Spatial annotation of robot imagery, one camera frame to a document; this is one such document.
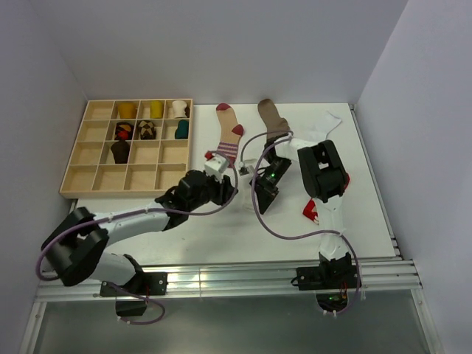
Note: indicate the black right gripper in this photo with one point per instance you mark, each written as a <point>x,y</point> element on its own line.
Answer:
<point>265,196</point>

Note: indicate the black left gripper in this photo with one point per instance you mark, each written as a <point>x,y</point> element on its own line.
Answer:
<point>223,188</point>

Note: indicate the dark brown striped sock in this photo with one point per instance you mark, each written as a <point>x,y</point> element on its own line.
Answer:
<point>120,151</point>

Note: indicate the plain white sock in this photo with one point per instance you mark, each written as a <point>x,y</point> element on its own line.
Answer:
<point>244,191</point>

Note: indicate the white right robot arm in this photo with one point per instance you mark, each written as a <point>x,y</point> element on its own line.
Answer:
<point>325,181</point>

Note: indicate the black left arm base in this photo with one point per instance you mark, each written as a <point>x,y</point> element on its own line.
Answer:
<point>134,297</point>

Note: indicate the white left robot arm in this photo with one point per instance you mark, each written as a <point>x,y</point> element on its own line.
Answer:
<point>76,250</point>

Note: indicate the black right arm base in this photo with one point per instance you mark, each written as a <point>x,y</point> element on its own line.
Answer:
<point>337,283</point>

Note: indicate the red patterned sock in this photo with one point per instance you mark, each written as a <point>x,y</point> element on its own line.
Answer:
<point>311,212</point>

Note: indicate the teal rolled sock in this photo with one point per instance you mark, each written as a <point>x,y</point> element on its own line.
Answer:
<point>182,130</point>

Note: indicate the beige maroon striped sock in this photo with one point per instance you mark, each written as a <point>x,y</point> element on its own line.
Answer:
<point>231,131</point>

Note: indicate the wooden compartment tray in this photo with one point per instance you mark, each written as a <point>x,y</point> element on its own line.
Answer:
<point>153,166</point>

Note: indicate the tan brown sock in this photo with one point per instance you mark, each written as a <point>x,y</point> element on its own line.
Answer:
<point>276,125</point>

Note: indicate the argyle brown rolled sock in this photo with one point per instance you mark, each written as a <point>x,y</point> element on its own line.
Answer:
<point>146,130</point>

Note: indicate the white black-striped sock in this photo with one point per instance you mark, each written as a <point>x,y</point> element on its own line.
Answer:
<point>319,128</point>

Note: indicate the cream rolled sock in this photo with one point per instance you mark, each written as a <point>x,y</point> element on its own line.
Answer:
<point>180,109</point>

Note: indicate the yellow rolled sock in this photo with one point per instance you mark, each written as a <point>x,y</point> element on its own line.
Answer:
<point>156,109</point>

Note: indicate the argyle red rolled sock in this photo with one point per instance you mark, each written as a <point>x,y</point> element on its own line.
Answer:
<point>123,131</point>

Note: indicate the orange rolled sock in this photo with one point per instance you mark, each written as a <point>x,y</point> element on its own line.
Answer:
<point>127,110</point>

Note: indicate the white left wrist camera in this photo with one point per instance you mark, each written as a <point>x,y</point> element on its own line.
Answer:
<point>216,164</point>

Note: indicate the aluminium frame rail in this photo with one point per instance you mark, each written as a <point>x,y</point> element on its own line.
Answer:
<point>245,279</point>

